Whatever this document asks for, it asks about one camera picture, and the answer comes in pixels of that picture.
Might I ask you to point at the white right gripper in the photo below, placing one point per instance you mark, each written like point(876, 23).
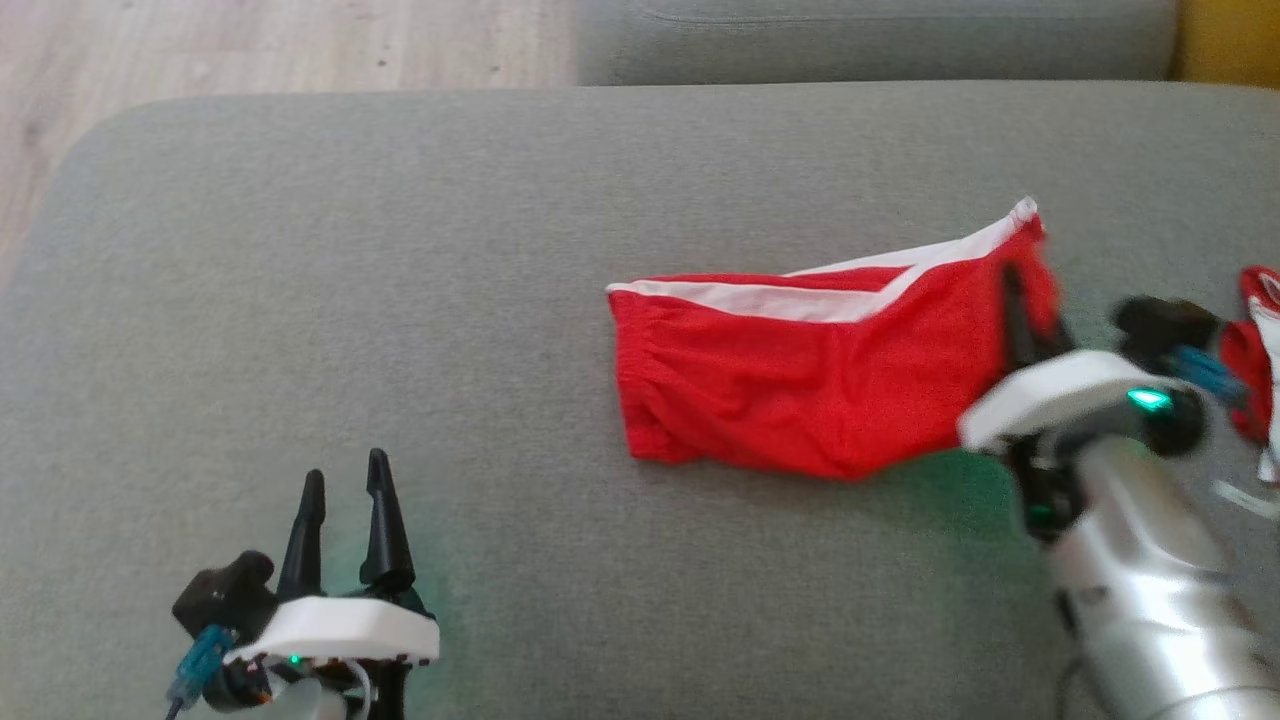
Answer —
point(1060, 400)

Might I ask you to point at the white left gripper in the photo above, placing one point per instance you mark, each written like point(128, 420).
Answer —
point(340, 630)

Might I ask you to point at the red jersey with white trim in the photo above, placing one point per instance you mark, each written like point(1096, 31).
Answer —
point(1250, 390)

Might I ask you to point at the red mesh shorts white band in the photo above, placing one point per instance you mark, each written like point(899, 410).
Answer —
point(800, 380)

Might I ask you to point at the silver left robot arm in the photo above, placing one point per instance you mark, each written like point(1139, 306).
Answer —
point(310, 705)

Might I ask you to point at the large grey sofa seat cushion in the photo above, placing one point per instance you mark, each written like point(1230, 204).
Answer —
point(400, 300)

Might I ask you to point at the white zip tie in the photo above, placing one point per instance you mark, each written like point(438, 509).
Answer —
point(1245, 497)

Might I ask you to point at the small grey sofa cushion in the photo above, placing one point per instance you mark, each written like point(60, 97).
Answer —
point(880, 40)

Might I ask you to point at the yellow sofa cushion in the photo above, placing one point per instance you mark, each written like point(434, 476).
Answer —
point(1230, 40)

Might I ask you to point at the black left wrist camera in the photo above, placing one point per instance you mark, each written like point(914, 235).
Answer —
point(220, 595)

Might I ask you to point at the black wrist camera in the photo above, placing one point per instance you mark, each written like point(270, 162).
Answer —
point(220, 595)
point(1165, 325)

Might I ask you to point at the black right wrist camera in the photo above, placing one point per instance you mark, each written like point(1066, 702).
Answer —
point(1165, 325)

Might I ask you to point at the blue left camera connector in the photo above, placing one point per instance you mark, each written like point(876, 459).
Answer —
point(200, 660)

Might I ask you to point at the blue camera connector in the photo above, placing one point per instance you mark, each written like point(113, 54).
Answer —
point(200, 660)
point(1210, 375)

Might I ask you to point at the blue right camera connector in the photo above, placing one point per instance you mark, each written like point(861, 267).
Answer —
point(1210, 375)

